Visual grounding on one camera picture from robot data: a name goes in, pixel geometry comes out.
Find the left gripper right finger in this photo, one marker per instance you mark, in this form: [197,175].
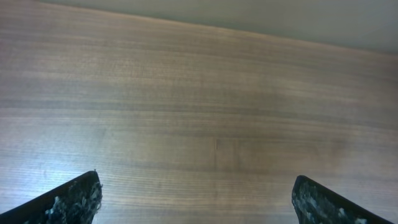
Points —
[316,204]

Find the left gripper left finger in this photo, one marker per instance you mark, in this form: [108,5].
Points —
[76,201]

